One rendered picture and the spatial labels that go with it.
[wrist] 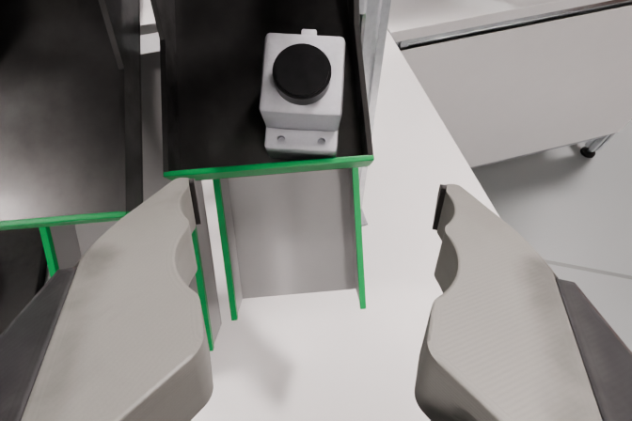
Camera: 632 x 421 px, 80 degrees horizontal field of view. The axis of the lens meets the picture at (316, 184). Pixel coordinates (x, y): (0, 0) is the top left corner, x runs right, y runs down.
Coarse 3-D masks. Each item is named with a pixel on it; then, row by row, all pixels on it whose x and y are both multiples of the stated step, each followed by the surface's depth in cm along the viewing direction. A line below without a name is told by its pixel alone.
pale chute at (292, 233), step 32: (224, 192) 36; (256, 192) 39; (288, 192) 39; (320, 192) 39; (352, 192) 37; (224, 224) 35; (256, 224) 39; (288, 224) 39; (320, 224) 40; (352, 224) 39; (224, 256) 36; (256, 256) 40; (288, 256) 40; (320, 256) 40; (352, 256) 40; (256, 288) 41; (288, 288) 41; (320, 288) 41; (352, 288) 41
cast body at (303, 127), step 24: (264, 48) 20; (288, 48) 19; (312, 48) 19; (336, 48) 20; (264, 72) 20; (288, 72) 19; (312, 72) 19; (336, 72) 20; (264, 96) 20; (288, 96) 19; (312, 96) 19; (336, 96) 20; (264, 120) 21; (288, 120) 21; (312, 120) 21; (336, 120) 20; (264, 144) 23; (288, 144) 23; (312, 144) 23; (336, 144) 23
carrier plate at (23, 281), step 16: (0, 240) 48; (16, 240) 48; (32, 240) 48; (0, 256) 47; (16, 256) 47; (32, 256) 47; (0, 272) 46; (16, 272) 46; (32, 272) 45; (0, 288) 44; (16, 288) 44; (32, 288) 44; (0, 304) 43; (16, 304) 43; (0, 320) 42
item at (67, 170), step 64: (0, 0) 26; (64, 0) 26; (128, 0) 24; (0, 64) 25; (64, 64) 25; (128, 64) 24; (0, 128) 25; (64, 128) 25; (128, 128) 23; (0, 192) 24; (64, 192) 24; (128, 192) 22
